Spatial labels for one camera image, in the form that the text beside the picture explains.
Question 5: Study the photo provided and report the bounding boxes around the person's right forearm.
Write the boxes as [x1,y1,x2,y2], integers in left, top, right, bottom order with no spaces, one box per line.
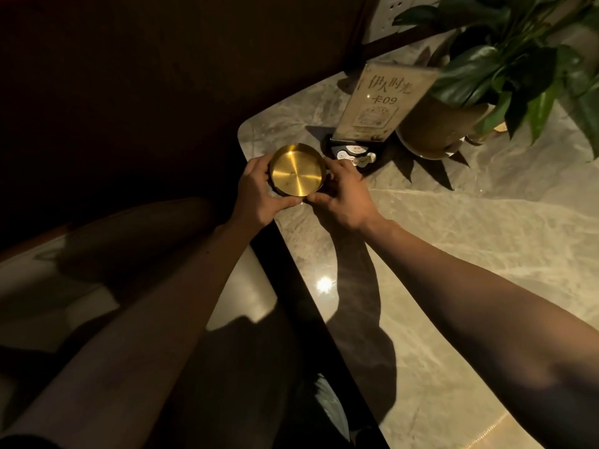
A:
[363,218,599,449]

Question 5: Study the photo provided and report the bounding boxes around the person's right hand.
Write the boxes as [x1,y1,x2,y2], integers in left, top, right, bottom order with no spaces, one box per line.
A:
[305,157,387,233]

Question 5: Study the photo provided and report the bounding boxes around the person's left forearm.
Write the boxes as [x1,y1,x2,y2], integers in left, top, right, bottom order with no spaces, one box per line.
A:
[0,219,263,449]

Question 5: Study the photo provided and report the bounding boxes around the acrylic table sign card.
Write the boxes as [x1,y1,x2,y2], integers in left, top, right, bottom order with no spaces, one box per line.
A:
[333,60,441,142]

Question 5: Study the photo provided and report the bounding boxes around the person's left hand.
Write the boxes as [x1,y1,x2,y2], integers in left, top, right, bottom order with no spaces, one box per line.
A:
[227,155,303,232]

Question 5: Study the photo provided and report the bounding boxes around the green leafy potted plant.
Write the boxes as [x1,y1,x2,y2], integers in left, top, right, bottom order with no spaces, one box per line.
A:
[392,0,599,160]

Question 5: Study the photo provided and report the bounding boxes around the white wall socket panel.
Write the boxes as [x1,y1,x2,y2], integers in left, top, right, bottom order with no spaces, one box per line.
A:
[363,0,445,45]

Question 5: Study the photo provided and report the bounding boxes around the person's dark trousers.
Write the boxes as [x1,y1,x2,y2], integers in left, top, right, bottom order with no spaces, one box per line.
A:
[154,304,389,449]

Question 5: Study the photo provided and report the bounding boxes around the dark sofa seat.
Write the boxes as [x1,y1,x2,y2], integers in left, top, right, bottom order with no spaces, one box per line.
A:
[0,0,380,248]

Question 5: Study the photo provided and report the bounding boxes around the round gold metal dish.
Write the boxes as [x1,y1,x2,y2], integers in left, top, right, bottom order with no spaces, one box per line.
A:
[269,143,327,198]

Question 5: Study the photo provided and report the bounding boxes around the round beige plant pot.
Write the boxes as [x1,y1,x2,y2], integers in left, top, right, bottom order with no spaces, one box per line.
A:
[395,91,498,160]

